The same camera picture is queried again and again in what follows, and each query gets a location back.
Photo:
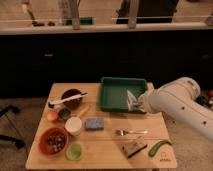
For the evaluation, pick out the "grey towel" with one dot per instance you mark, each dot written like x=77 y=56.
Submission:
x=132 y=102

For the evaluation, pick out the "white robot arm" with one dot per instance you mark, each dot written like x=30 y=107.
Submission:
x=177 y=99

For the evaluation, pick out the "green plastic tray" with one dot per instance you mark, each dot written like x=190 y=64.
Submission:
x=113 y=92

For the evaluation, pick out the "blue sponge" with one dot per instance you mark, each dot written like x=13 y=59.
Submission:
x=94 y=123

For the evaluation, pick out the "silver fork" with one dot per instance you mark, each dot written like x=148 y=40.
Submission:
x=125 y=132

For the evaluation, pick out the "small dark cup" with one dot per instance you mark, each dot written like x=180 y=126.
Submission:
x=64 y=114

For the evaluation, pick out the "white paper cup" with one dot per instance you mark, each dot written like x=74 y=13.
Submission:
x=73 y=125

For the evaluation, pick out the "wooden table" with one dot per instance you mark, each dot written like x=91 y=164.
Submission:
x=102 y=149

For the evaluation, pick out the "orange peach fruit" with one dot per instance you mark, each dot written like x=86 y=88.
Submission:
x=52 y=116

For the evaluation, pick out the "brown wooden block brush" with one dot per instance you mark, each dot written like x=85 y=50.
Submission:
x=131 y=148

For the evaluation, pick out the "small green lid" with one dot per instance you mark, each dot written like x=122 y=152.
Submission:
x=74 y=152

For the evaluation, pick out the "orange bowl with nuts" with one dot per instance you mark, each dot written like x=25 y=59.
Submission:
x=53 y=141

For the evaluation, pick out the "green pepper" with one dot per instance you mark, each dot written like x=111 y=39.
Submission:
x=152 y=152

